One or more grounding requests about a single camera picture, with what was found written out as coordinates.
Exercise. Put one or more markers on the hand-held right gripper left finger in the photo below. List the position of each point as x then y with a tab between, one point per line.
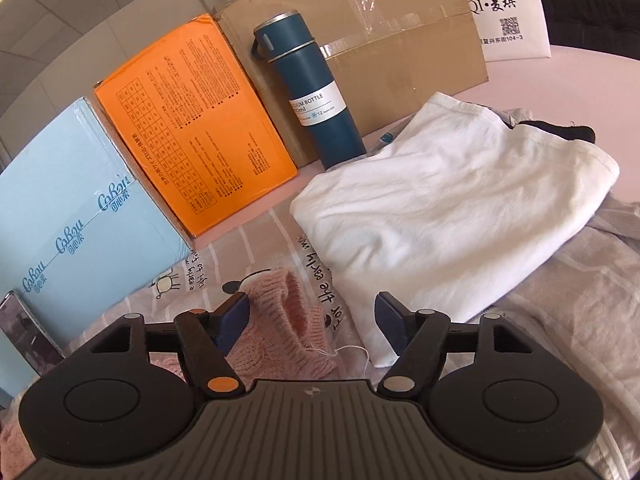
234	316

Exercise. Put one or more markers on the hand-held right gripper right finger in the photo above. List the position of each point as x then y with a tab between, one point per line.
389	316

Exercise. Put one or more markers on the pink knitted sweater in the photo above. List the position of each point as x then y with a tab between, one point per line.
280	332

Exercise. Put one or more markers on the white shirt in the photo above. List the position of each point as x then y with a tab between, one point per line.
450	210

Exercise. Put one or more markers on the grey printed bed sheet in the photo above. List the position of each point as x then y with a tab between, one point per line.
550	310

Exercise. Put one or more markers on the light blue carton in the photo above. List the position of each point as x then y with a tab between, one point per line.
75	220

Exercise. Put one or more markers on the orange printed box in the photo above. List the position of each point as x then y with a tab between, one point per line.
195	125

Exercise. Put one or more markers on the smartphone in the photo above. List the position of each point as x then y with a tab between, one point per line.
27	330

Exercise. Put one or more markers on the dark blue vacuum bottle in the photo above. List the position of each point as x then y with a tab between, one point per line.
315	95

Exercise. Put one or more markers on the black garment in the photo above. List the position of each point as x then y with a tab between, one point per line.
565	130

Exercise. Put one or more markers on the brown cardboard box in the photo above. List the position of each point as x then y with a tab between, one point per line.
370	45

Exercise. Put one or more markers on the white printed bag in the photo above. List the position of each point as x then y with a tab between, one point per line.
505	10

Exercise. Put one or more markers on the dark sofa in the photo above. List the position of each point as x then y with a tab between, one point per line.
595	15

